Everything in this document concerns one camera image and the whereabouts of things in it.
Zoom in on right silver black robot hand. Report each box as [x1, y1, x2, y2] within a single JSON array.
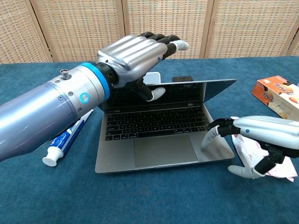
[[200, 116, 299, 180]]

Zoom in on blue white toothpaste tube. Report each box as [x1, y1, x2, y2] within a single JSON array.
[[42, 109, 94, 167]]

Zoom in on black smartphone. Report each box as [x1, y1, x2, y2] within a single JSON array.
[[172, 76, 194, 83]]

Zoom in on pink white wet wipes pack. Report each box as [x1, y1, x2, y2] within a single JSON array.
[[230, 116, 298, 182]]

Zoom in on white grey phone stand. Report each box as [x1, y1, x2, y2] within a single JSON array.
[[142, 72, 162, 85]]

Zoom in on orange biscuit box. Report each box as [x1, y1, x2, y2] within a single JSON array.
[[251, 75, 299, 121]]

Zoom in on silver laptop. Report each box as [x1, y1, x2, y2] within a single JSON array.
[[94, 78, 238, 174]]

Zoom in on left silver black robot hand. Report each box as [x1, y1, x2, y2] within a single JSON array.
[[96, 31, 190, 102]]

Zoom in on woven wooden folding screen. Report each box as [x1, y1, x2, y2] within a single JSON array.
[[0, 0, 299, 65]]

